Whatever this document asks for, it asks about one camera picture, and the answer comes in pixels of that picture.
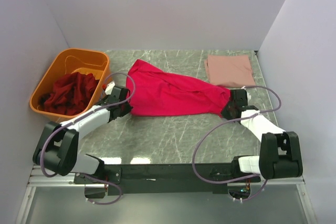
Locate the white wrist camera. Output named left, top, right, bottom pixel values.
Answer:
left=241, top=86, right=251, bottom=102
left=102, top=81, right=115, bottom=95

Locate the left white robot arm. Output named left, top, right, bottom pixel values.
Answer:
left=33, top=85, right=132, bottom=177

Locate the black base beam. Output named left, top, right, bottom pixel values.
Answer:
left=73, top=163, right=263, bottom=198

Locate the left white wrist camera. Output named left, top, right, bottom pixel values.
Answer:
left=102, top=81, right=115, bottom=95

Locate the bright pink t shirt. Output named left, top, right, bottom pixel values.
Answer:
left=126, top=59, right=230, bottom=116

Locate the folded light pink t shirt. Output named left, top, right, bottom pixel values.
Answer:
left=204, top=55, right=255, bottom=88

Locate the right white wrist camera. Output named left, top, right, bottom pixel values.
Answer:
left=241, top=86, right=251, bottom=102

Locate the orange plastic basket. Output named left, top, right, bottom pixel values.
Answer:
left=29, top=48, right=112, bottom=122

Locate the dark red t shirt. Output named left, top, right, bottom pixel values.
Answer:
left=39, top=72, right=99, bottom=116

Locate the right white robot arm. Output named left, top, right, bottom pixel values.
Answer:
left=221, top=89, right=303, bottom=179

